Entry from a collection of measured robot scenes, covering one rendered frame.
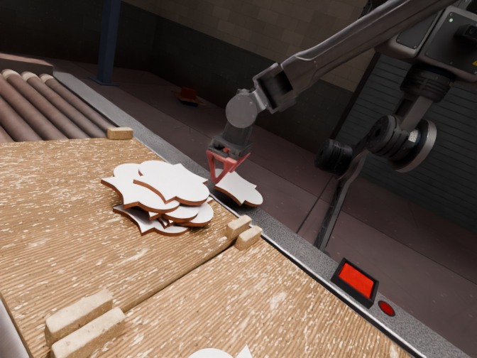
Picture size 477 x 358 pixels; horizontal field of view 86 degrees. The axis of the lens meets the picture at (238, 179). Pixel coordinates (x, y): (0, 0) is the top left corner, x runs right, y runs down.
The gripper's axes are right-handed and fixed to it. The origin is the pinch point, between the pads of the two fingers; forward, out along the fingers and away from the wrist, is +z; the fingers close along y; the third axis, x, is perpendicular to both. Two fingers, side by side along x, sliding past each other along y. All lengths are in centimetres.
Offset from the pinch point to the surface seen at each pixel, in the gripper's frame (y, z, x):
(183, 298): 31.2, 2.9, 9.7
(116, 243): 29.4, 2.7, -2.6
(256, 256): 17.1, 2.6, 15.6
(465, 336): -137, 95, 177
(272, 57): -471, -44, -121
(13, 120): 14.9, 3.8, -46.0
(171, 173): 15.7, -3.3, -4.5
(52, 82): -12, 3, -70
